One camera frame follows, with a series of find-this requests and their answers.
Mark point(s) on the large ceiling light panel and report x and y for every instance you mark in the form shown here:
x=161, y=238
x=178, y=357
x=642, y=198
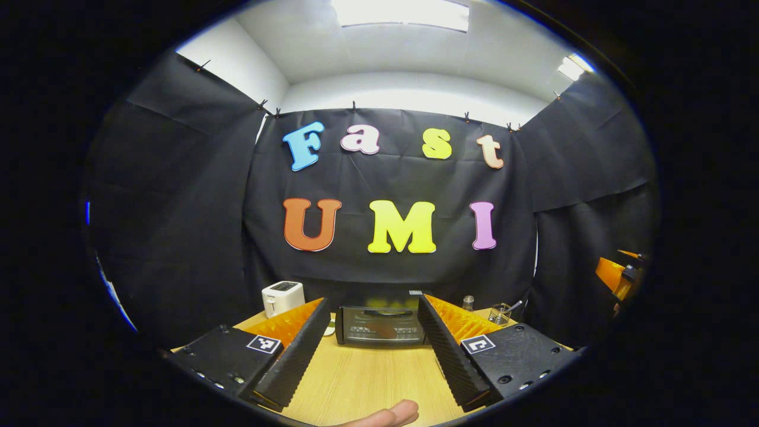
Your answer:
x=403, y=12

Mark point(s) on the black electric oven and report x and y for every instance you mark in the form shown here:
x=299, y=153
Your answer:
x=356, y=332

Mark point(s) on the metal spoon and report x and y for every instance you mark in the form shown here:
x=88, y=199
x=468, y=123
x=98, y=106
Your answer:
x=514, y=306

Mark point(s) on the black backdrop cloth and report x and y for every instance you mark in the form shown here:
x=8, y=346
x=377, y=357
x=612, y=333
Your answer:
x=356, y=184

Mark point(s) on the clear plastic bottle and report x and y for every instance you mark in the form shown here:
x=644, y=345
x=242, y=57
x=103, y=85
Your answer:
x=468, y=303

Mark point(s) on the white toaster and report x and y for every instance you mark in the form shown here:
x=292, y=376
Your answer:
x=281, y=296

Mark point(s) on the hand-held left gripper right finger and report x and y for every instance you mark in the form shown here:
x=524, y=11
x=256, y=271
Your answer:
x=450, y=356

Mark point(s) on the small ceiling light panel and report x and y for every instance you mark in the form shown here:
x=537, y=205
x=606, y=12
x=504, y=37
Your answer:
x=575, y=67

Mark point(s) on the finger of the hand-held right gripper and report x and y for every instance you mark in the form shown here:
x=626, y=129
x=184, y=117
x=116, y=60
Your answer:
x=608, y=271

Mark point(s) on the white divided snack plate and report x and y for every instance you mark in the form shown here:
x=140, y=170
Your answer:
x=329, y=329

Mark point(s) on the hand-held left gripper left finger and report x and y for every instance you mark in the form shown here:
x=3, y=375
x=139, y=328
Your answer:
x=296, y=356

